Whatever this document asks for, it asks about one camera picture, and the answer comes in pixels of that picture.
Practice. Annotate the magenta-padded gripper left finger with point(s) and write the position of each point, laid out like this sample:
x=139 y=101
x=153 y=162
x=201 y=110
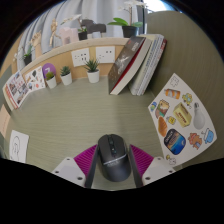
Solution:
x=68 y=170

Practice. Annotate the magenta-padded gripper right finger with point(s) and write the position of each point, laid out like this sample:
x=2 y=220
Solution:
x=158 y=170

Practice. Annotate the black computer mouse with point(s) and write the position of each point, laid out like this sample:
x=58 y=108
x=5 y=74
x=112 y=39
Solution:
x=114 y=160

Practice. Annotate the white line-drawing mouse pad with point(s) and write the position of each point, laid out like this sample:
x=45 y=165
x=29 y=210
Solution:
x=18 y=146

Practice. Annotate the food sticker sheet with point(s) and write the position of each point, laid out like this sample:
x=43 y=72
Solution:
x=181 y=120

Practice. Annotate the small succulent white pot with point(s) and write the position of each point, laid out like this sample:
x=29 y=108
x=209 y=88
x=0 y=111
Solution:
x=93 y=76
x=66 y=79
x=51 y=82

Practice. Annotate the red-edged photo magazine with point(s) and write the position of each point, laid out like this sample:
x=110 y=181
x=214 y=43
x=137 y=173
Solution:
x=16 y=89

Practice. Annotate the white object sticker card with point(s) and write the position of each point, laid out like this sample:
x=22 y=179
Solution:
x=34 y=79

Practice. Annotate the purple round number sign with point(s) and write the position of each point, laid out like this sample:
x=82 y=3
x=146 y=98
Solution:
x=48 y=67

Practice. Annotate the green felt desk partition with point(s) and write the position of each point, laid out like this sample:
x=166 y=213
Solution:
x=4 y=78
x=193 y=50

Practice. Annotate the light wooden desk shelf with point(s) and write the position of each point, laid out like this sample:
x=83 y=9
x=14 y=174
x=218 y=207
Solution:
x=63 y=50

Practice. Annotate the wooden hand model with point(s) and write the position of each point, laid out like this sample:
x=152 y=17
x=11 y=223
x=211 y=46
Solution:
x=37 y=41

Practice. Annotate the pink wooden horse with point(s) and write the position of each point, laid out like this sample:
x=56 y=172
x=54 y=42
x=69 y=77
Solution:
x=68 y=35

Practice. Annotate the black wooden horse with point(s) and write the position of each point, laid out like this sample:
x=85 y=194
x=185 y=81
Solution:
x=95 y=27

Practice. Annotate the grey curtain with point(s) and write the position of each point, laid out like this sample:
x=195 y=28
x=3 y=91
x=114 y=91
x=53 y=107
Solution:
x=100 y=10

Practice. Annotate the window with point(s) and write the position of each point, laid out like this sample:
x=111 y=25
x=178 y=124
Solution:
x=156 y=5

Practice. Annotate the white wall socket plate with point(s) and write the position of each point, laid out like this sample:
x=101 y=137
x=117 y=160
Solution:
x=80 y=57
x=105 y=54

